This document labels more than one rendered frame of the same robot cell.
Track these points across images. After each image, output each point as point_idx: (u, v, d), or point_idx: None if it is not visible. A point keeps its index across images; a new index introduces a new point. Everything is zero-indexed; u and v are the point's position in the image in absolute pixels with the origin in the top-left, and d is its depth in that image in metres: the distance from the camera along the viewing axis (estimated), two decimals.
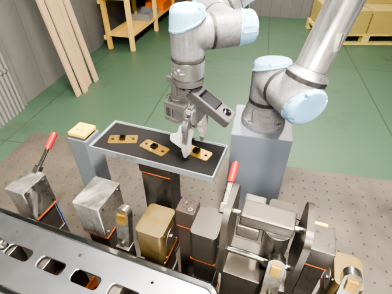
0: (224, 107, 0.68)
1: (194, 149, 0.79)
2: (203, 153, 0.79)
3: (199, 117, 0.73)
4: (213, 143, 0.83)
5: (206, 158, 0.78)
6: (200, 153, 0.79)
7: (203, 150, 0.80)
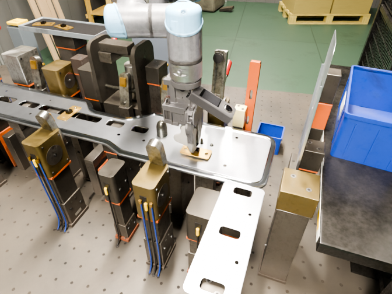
0: (225, 104, 0.69)
1: None
2: (203, 151, 0.80)
3: (199, 116, 0.73)
4: None
5: (207, 156, 0.78)
6: (200, 153, 0.79)
7: (202, 149, 0.80)
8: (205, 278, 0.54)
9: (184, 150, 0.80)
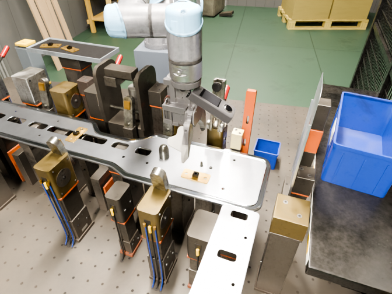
0: (225, 104, 0.69)
1: (193, 173, 0.85)
2: (203, 176, 0.85)
3: (199, 116, 0.73)
4: (110, 47, 1.23)
5: (206, 181, 0.84)
6: (200, 177, 0.85)
7: (202, 174, 0.86)
8: None
9: (184, 174, 0.86)
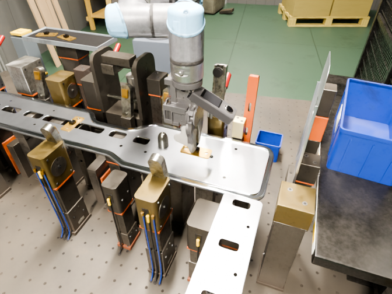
0: (226, 104, 0.69)
1: None
2: (204, 151, 0.79)
3: (199, 117, 0.73)
4: (108, 35, 1.20)
5: (207, 156, 0.78)
6: (200, 152, 0.79)
7: (202, 149, 0.80)
8: (205, 290, 0.56)
9: (184, 150, 0.80)
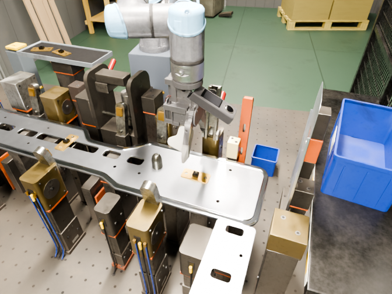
0: (226, 104, 0.69)
1: (193, 173, 0.85)
2: (203, 176, 0.85)
3: (199, 116, 0.73)
4: (103, 51, 1.20)
5: (206, 180, 0.84)
6: (200, 177, 0.85)
7: (202, 173, 0.86)
8: None
9: (184, 174, 0.86)
